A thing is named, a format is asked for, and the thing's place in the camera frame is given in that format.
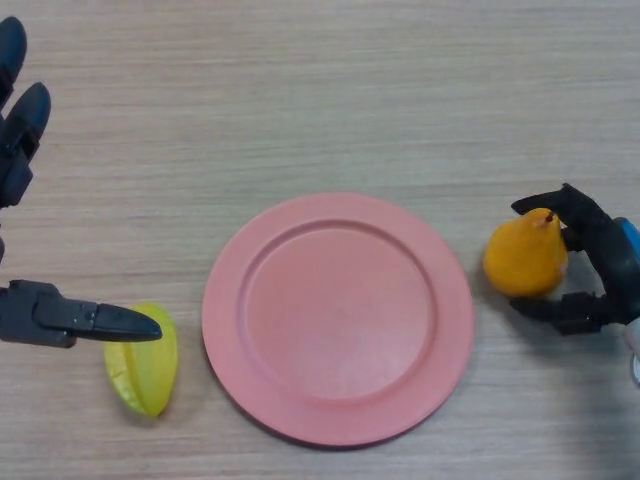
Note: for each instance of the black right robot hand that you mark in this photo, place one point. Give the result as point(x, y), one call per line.
point(617, 265)

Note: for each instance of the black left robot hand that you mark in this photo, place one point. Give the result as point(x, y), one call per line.
point(35, 315)

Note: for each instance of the yellow pear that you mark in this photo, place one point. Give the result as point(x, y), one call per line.
point(525, 257)

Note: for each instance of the pink round plate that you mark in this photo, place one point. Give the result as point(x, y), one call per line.
point(337, 320)

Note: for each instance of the yellow starfruit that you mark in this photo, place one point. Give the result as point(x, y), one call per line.
point(147, 377)

